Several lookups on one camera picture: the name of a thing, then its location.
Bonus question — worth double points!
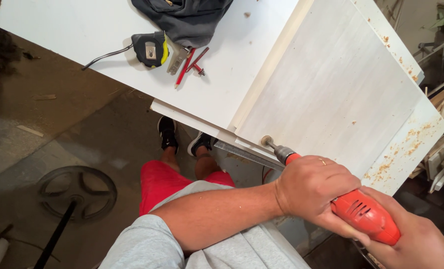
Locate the dark grey cloth bag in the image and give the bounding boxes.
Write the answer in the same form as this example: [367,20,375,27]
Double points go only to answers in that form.
[131,0,234,49]

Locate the person's right hand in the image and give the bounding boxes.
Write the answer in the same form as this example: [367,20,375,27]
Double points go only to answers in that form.
[356,186,444,269]

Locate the red electric drill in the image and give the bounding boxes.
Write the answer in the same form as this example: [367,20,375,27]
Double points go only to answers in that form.
[261,135,401,247]

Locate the white side panel with sawdust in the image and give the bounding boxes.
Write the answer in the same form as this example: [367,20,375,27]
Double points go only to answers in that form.
[350,0,444,197]

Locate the person's grey shirt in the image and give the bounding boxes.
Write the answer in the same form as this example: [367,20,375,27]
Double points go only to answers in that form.
[98,180,312,269]

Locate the red pencil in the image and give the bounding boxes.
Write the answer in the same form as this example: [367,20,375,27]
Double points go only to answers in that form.
[174,47,196,90]

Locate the person's black right shoe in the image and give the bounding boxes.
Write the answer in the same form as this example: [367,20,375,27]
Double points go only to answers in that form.
[187,131,217,157]

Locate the whitewashed wood panel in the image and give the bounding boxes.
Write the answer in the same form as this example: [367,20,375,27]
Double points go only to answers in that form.
[235,0,427,181]

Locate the person's red shorts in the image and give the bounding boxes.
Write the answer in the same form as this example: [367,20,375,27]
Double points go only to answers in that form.
[139,160,236,217]

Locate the person's black left shoe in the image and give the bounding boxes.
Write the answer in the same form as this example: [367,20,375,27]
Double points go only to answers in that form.
[157,116,179,154]

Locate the black yellow tape measure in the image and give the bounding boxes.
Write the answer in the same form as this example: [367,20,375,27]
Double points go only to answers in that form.
[81,31,170,71]

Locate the red handled chuck key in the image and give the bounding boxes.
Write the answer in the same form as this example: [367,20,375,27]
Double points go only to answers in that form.
[186,47,210,77]

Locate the flat wood scrap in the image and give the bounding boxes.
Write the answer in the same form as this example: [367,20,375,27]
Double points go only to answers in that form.
[16,125,45,138]

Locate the large white board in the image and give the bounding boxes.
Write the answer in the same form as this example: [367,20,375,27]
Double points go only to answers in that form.
[0,0,305,150]

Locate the person's left hand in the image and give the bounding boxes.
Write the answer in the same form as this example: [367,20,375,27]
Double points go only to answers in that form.
[275,155,370,244]

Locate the black spoked wheel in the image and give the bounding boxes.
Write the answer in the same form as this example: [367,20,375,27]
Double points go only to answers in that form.
[36,165,118,225]

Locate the person's black shoe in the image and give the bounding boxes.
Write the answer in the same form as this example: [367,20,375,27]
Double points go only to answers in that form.
[187,131,217,157]
[157,116,179,154]

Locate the black metal rod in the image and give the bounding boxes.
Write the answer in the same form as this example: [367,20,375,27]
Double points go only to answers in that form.
[33,200,79,269]

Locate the metal ruler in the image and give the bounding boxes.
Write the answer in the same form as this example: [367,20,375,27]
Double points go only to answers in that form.
[213,140,285,172]

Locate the metal cabinet hinge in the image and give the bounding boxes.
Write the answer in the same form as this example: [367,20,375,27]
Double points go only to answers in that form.
[166,44,191,75]

